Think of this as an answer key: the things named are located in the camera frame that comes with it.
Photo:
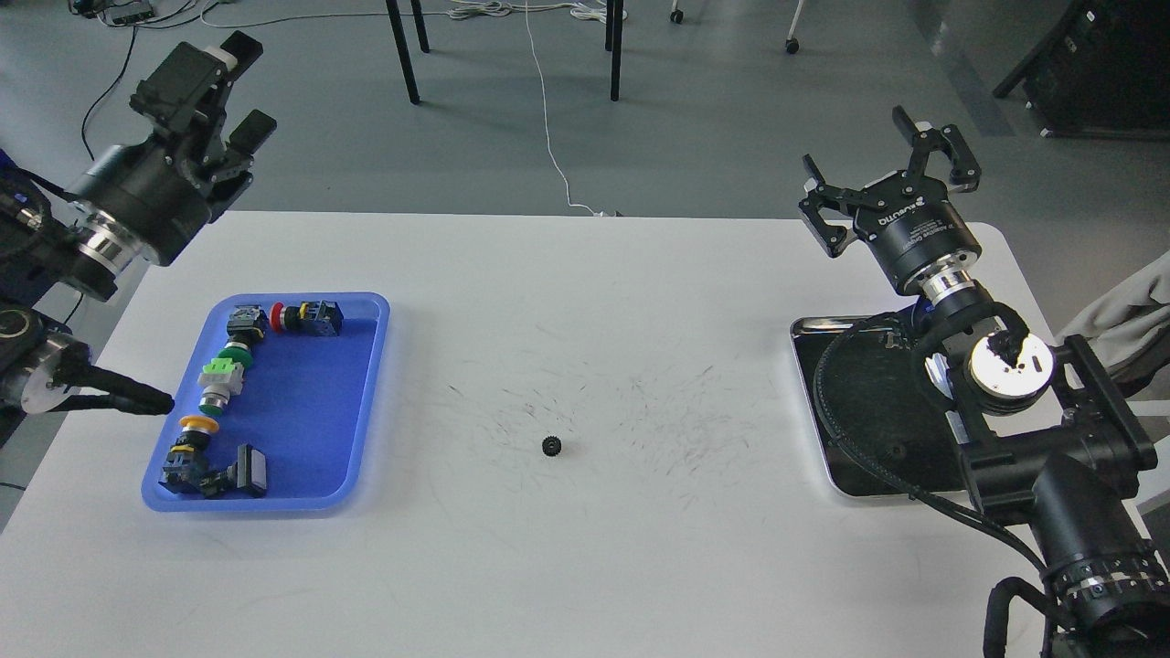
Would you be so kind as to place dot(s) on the small black gear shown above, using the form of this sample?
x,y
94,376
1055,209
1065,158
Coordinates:
x,y
551,446

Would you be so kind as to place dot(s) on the silver metal tray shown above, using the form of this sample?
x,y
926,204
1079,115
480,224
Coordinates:
x,y
877,404

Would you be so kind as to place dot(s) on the black green pushbutton switch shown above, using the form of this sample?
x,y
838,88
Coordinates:
x,y
245,328

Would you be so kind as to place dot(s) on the black square pushbutton switch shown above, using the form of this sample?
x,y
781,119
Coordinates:
x,y
247,474

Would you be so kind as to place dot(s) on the power strip on floor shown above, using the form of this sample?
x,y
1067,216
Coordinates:
x,y
115,13

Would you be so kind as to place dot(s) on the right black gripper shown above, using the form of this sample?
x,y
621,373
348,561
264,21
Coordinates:
x,y
914,233

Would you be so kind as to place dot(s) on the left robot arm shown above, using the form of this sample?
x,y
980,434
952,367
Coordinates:
x,y
50,239

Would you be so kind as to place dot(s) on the red emergency stop button switch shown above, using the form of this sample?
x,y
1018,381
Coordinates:
x,y
315,318

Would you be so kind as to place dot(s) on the grey cloth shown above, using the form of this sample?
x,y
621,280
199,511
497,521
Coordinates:
x,y
1128,327

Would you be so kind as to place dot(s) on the blue plastic tray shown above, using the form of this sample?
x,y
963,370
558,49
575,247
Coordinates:
x,y
304,405

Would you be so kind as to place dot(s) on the black cabinet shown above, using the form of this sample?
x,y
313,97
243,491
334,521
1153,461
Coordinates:
x,y
1099,73

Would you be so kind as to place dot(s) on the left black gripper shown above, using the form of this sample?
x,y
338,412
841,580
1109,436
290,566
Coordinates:
x,y
153,190

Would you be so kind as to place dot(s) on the yellow pushbutton switch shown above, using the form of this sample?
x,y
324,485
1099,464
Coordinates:
x,y
186,467

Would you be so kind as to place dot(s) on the green white pushbutton switch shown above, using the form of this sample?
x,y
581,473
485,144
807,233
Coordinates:
x,y
220,381

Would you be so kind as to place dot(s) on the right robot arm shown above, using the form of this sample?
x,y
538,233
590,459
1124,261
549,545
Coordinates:
x,y
1046,446

